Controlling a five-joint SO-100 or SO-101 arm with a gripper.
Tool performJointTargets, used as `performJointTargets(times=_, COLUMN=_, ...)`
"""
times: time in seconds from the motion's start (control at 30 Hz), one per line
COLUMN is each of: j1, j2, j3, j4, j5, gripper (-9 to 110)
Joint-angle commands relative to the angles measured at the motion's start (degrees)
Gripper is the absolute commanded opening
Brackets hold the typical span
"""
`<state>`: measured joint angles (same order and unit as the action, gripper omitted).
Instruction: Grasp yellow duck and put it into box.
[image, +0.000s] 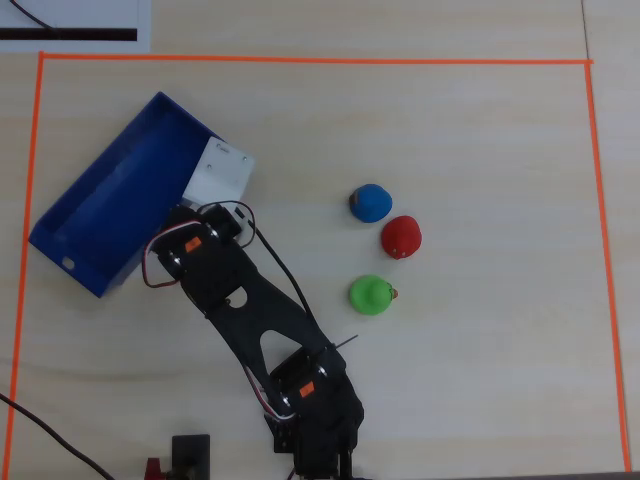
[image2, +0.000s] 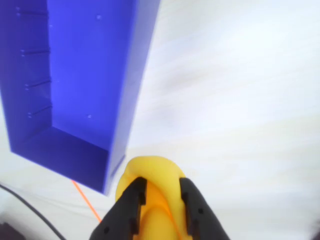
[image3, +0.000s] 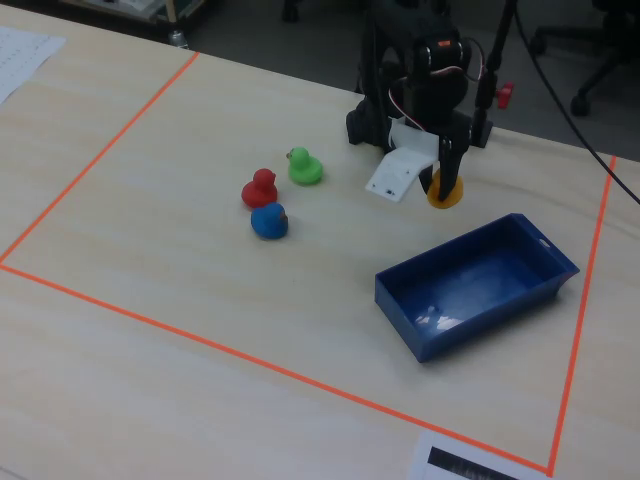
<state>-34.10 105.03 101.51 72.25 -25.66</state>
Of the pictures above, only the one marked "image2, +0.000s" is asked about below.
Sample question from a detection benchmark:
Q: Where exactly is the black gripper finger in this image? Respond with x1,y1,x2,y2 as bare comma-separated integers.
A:
89,176,148,240
178,176,231,240

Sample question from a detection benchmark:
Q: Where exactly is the blue plastic box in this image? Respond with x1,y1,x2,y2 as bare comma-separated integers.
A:
0,0,161,196

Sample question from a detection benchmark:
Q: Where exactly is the orange line marking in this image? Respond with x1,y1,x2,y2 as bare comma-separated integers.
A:
71,179,102,224

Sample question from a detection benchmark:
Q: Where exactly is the black cable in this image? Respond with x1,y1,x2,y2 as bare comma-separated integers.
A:
0,183,68,240

